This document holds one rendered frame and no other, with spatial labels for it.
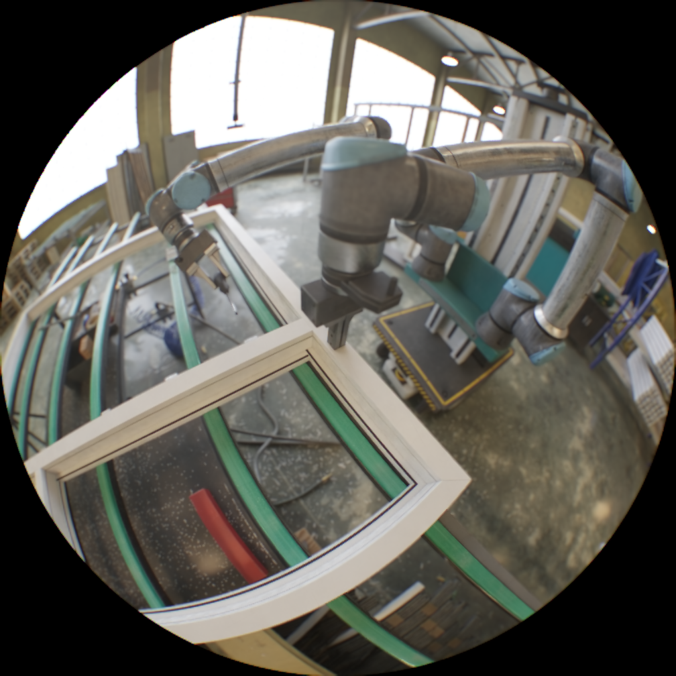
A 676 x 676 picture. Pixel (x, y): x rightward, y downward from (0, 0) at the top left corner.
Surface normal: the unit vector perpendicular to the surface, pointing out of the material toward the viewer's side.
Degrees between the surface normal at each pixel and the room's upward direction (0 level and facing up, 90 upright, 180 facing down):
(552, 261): 90
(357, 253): 89
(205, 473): 0
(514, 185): 90
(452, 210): 101
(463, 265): 90
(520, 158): 77
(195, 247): 58
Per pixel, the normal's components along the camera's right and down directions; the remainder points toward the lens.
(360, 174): -0.12, 0.75
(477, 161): 0.04, 0.60
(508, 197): -0.89, 0.29
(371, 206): 0.18, 0.77
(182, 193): 0.43, 0.73
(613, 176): -0.97, 0.22
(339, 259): -0.39, 0.68
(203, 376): 0.10, -0.64
